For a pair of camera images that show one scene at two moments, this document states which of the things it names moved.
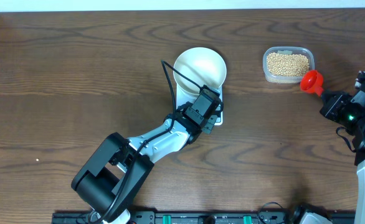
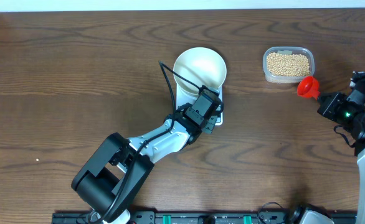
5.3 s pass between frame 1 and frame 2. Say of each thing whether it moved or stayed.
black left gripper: stayed
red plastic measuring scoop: moved
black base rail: stayed
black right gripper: stayed
